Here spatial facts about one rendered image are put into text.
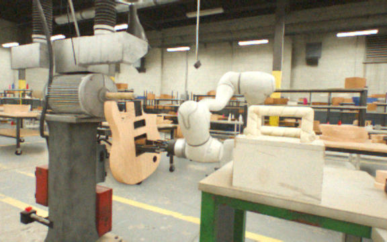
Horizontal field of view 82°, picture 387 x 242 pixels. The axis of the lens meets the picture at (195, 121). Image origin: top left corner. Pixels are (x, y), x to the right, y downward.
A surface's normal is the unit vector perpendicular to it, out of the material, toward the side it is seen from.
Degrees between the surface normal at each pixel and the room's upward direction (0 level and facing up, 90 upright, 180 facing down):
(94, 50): 90
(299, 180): 90
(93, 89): 87
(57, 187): 90
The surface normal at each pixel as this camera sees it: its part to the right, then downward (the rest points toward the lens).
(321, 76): -0.43, 0.03
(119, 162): 0.91, 0.03
